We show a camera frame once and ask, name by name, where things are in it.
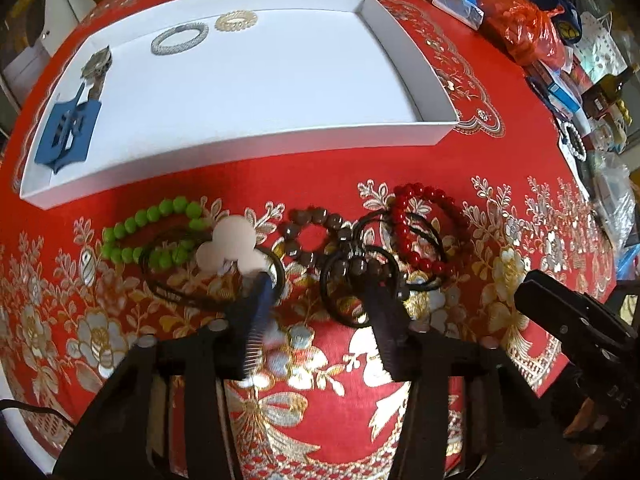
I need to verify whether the black hair tie white flower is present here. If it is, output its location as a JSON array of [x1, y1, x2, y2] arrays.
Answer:
[[138, 216, 285, 312]]

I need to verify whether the small black hair tie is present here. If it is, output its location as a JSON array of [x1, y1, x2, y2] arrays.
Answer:
[[319, 244, 402, 330]]

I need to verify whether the green bead bracelet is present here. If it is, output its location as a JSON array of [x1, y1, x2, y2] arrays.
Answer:
[[98, 195, 208, 271]]

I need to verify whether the thin black double hair tie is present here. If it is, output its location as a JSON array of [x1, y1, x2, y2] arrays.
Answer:
[[349, 209, 452, 294]]

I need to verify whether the dark brown bead bracelet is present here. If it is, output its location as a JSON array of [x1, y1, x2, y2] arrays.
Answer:
[[278, 206, 411, 302]]

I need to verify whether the red bead bracelet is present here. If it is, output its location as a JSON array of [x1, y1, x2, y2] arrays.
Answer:
[[389, 182, 469, 279]]

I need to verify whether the blue plastic hair claw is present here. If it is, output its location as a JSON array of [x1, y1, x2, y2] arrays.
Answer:
[[35, 84, 101, 174]]

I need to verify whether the silver metal wristwatch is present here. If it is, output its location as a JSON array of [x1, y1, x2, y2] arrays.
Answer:
[[81, 46, 113, 101]]

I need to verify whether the grey braided rope bracelet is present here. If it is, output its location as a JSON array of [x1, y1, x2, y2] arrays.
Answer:
[[150, 20, 211, 58]]

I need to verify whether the clear spiral hair tie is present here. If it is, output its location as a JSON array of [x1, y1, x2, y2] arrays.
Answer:
[[214, 8, 260, 34]]

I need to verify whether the person right hand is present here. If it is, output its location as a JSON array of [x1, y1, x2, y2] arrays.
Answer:
[[563, 398, 610, 444]]

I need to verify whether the red floral tablecloth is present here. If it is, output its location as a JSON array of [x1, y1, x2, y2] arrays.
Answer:
[[1, 0, 615, 479]]

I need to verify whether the orange plastic bag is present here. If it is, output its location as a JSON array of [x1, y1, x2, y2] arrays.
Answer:
[[477, 0, 566, 70]]

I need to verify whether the white shallow tray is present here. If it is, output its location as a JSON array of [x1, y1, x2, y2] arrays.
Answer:
[[18, 0, 458, 209]]

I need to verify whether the white jacket on chair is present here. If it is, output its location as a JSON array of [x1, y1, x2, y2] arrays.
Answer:
[[1, 0, 96, 107]]

